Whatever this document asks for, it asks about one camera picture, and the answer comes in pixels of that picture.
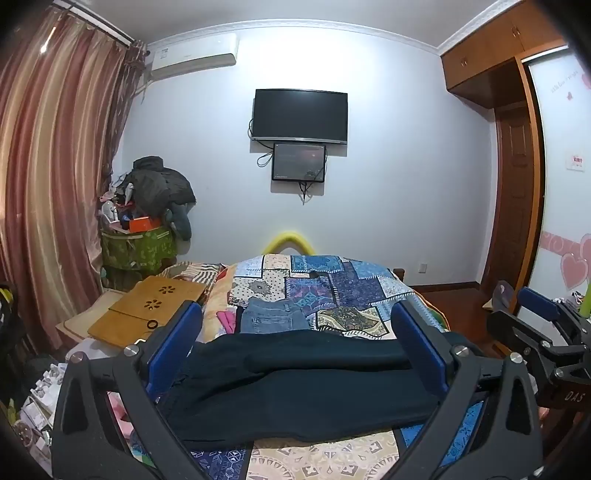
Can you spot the grey-blue garment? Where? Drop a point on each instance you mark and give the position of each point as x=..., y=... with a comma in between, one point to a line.
x=182, y=224

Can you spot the beige cushion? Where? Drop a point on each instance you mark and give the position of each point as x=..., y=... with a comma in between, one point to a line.
x=81, y=321

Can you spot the wooden lap desk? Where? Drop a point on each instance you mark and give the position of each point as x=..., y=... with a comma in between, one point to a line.
x=152, y=300

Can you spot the dark teal fleece pants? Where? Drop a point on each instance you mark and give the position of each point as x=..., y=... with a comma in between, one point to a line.
x=300, y=383

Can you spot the wooden door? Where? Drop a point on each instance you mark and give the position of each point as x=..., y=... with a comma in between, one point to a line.
x=510, y=198

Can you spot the black wall television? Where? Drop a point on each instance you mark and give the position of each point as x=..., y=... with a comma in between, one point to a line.
x=300, y=114

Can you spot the blue jeans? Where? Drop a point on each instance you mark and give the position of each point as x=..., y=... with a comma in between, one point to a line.
x=272, y=316

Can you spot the pink cloth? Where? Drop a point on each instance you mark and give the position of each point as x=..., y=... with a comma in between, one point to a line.
x=226, y=322

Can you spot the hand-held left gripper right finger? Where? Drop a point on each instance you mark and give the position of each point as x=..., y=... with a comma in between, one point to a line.
x=418, y=344

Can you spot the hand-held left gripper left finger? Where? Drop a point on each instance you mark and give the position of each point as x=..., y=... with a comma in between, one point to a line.
x=178, y=344

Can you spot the orange box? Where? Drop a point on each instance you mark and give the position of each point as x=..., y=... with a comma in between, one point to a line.
x=144, y=224

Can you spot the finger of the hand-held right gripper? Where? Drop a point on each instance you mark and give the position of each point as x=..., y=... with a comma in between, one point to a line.
x=538, y=304
x=521, y=334

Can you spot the small wall monitor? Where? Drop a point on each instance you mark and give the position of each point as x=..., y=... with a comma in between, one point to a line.
x=299, y=161

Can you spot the pile of small white boxes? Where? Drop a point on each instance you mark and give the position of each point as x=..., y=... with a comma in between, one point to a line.
x=41, y=406

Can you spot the grey bag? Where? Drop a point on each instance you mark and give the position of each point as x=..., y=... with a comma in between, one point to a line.
x=501, y=297

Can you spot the pink striped curtain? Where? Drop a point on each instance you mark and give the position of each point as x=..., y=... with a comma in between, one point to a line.
x=51, y=175

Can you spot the patchwork bed blanket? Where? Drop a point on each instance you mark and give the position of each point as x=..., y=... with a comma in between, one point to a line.
x=351, y=295

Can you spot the white air conditioner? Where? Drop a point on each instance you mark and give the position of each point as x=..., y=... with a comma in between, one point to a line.
x=194, y=53

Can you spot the green storage bin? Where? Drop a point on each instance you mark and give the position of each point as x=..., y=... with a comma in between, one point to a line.
x=136, y=249

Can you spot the striped pillow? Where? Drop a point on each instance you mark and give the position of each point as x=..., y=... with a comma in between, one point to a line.
x=196, y=274

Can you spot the wooden wardrobe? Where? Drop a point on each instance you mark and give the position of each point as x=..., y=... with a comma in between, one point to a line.
x=561, y=138

